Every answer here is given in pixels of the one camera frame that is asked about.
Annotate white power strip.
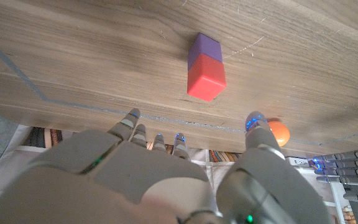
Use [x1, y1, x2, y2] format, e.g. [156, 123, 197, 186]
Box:
[286, 156, 310, 167]

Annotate red magnetic block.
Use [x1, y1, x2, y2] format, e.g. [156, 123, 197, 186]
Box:
[187, 53, 227, 102]

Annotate purple magnetic block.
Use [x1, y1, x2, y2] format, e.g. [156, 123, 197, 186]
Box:
[187, 32, 223, 72]

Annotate orange ball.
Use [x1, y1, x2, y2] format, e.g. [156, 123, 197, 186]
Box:
[266, 117, 291, 147]

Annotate printed bookshelf backdrop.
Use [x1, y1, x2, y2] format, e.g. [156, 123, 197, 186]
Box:
[0, 124, 358, 224]

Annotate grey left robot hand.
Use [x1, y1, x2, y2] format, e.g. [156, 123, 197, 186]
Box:
[309, 146, 358, 208]

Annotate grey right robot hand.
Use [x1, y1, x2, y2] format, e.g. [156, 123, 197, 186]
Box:
[0, 108, 335, 224]

